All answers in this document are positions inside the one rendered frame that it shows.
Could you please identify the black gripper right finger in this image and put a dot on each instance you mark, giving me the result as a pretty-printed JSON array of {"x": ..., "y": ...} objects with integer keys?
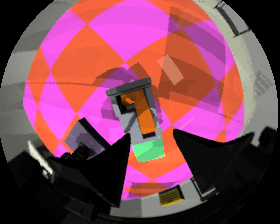
[{"x": 208, "y": 160}]

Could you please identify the orange l-shaped part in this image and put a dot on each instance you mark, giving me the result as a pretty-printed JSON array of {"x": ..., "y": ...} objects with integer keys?
[{"x": 142, "y": 108}]

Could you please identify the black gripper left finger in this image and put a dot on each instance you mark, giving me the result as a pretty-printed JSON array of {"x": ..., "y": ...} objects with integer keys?
[{"x": 104, "y": 173}]

